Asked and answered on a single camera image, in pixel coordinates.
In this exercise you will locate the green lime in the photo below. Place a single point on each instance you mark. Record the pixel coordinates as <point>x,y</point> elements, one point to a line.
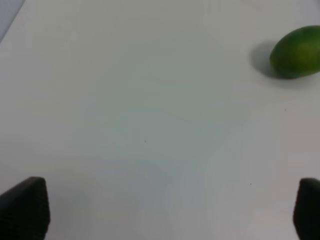
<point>297,54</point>

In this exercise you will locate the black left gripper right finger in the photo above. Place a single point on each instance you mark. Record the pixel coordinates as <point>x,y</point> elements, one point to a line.
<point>306,214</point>

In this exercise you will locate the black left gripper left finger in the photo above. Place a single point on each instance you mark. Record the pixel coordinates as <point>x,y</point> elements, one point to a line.
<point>25,211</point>

